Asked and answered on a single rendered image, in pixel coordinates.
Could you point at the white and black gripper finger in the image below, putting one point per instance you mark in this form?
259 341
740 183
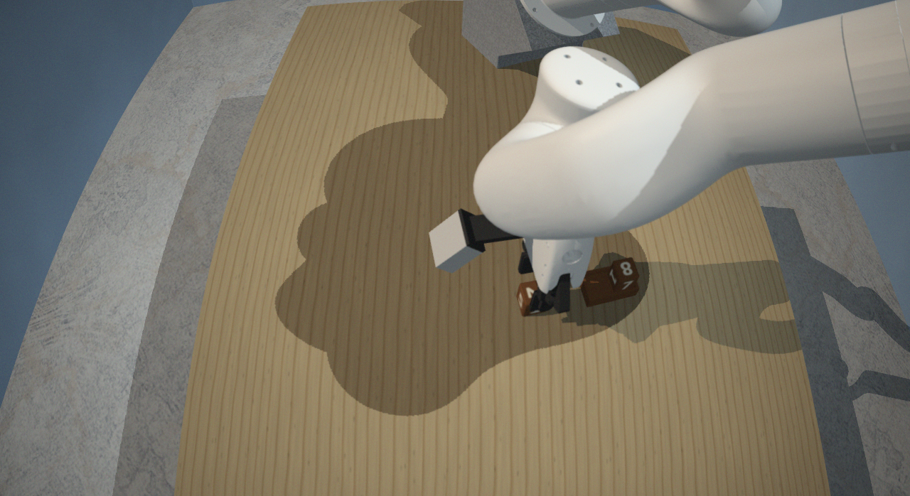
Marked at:
524 266
560 301

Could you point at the brown number cube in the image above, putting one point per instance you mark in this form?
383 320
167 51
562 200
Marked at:
524 296
623 274

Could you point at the brown wooden tray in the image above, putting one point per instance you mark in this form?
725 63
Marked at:
596 288

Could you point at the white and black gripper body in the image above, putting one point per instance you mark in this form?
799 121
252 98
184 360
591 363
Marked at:
552 258

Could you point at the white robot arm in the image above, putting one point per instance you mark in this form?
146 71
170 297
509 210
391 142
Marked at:
834 87

